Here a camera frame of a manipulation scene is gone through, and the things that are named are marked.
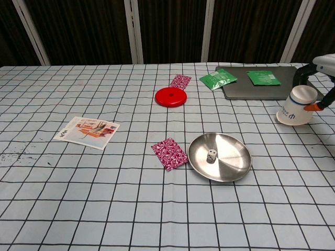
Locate crumpled green packet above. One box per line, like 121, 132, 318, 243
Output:
199, 68, 238, 92

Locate large pink patterned packet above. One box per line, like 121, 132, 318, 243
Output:
151, 138, 188, 172

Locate flat green packet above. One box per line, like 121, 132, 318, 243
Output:
246, 70, 282, 86

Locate white frame post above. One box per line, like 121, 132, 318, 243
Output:
12, 0, 51, 66
201, 0, 215, 63
279, 0, 311, 63
124, 0, 144, 64

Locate grey closed laptop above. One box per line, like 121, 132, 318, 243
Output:
215, 65, 324, 101

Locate illustrated postcard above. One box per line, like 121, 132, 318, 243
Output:
53, 116, 121, 150

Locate white paper cup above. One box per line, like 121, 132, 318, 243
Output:
276, 85, 318, 126

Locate red round disc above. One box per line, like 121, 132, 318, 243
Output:
154, 87, 188, 108

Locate silver metal plate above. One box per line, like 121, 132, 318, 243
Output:
187, 132, 252, 183

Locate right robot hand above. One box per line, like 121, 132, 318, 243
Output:
292, 53, 335, 112

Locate checked light blue tablecloth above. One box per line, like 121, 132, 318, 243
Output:
0, 62, 335, 251

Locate small pink patterned packet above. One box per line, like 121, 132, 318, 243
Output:
169, 74, 192, 91

